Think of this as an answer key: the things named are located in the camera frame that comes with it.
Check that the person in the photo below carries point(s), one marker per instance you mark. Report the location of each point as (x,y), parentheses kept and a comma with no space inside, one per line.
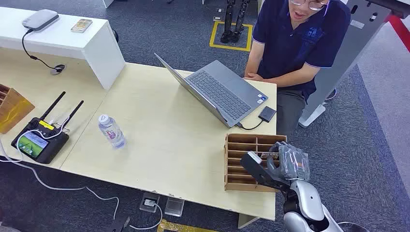
(298,41)

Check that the small black square hub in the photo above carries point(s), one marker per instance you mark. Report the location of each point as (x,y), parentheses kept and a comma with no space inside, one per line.
(267,114)

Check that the clear floor socket lid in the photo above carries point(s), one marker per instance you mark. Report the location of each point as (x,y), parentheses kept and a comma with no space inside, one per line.
(174,207)

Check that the wooden slotted card organizer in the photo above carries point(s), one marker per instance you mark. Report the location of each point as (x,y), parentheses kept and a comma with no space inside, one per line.
(238,160)

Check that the grey round desk grommet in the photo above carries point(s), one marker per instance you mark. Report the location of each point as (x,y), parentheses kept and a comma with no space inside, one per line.
(58,69)

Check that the white desk riser shelf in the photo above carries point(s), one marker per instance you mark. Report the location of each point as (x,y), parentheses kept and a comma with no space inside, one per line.
(93,48)

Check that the yellow floor tape square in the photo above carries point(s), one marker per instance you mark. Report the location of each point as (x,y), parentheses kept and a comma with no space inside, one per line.
(230,47)

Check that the red bar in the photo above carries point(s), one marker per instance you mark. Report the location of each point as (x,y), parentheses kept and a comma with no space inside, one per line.
(400,30)

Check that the yellow floor tape strip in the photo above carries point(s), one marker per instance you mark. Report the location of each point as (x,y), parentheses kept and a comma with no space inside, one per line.
(185,228)

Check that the black round object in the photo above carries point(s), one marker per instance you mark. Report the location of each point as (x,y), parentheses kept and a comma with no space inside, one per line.
(115,36)

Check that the grey standing panel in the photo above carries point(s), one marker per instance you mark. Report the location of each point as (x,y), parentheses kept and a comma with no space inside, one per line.
(349,51)

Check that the grey open laptop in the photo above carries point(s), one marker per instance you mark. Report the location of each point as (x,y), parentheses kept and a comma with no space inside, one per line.
(224,91)

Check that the black floor bracket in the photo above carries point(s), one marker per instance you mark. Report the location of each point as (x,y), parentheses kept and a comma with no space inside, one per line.
(119,224)

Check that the wooden organizer with yellow panel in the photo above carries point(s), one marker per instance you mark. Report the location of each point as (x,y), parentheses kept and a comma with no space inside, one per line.
(12,109)

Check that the black humanoid robot legs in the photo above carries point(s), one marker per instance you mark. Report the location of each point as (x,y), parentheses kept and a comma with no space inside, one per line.
(234,19)

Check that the person's eyeglasses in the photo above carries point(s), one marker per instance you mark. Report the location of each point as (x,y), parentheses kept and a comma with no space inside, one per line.
(311,4)

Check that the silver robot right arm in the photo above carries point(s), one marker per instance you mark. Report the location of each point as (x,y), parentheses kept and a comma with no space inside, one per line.
(307,201)

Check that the grey flat rounded device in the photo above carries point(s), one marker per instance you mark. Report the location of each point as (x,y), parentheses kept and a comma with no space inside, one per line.
(40,19)

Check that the white table leg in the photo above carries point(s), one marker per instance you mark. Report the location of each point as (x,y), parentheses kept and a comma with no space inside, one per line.
(246,221)

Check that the printed hotel card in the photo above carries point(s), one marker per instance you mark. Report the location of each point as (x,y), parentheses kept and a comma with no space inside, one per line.
(268,155)

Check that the clear plastic water bottle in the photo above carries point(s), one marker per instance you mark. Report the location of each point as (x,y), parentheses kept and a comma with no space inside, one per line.
(112,133)

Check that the floor power socket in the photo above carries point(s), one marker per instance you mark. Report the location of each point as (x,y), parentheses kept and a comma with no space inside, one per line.
(149,202)

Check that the person's hand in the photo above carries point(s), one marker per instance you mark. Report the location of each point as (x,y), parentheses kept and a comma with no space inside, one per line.
(253,77)

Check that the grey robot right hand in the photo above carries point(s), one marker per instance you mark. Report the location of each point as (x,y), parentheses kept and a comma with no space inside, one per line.
(293,163)

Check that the black remote controller with antennas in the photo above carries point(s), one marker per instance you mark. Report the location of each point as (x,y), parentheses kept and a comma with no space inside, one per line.
(40,142)

